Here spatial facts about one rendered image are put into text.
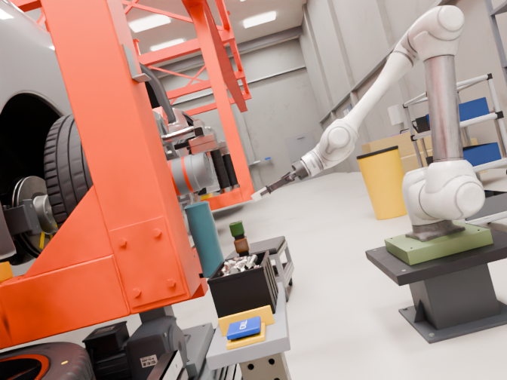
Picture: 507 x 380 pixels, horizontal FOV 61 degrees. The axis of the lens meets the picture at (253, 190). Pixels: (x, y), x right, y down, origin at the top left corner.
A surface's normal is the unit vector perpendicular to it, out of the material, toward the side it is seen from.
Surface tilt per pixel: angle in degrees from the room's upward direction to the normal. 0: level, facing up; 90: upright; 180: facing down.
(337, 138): 86
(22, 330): 90
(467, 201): 95
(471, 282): 90
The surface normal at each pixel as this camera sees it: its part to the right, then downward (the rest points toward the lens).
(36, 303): -0.04, 0.04
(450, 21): 0.10, -0.12
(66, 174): -0.11, -0.22
